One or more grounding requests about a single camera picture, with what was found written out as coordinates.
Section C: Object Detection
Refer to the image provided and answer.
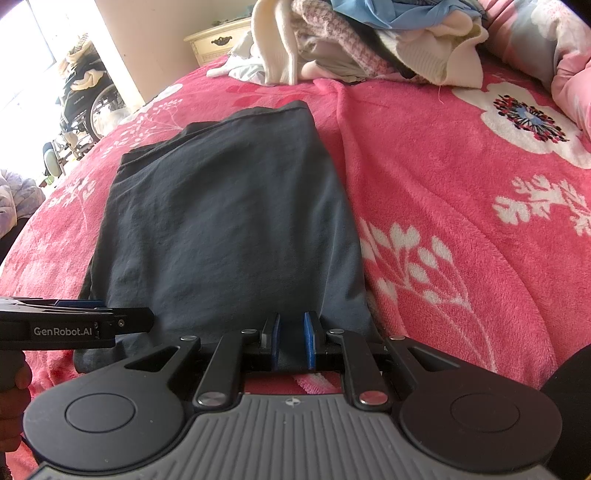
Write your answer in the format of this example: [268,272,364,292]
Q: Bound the dark grey trousers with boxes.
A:
[73,101,378,373]

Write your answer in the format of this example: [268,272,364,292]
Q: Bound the left hand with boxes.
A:
[0,363,32,453]

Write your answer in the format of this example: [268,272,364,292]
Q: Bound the person in lilac jacket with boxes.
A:
[0,169,45,261]

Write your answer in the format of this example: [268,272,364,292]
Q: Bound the black wheelchair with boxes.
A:
[42,35,127,178]

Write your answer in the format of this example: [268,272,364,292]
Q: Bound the pink floral blanket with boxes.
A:
[1,63,590,385]

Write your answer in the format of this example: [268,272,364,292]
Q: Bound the cream bedside cabinet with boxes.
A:
[183,17,250,66]

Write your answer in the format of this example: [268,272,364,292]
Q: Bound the cream white garment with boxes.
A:
[250,1,488,88]

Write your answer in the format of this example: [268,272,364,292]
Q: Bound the pink checked garment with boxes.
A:
[290,1,414,78]

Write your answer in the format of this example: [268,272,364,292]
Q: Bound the light blue denim garment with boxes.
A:
[331,0,485,31]

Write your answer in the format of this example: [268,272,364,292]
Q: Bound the floral pink pillow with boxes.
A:
[481,0,591,135]

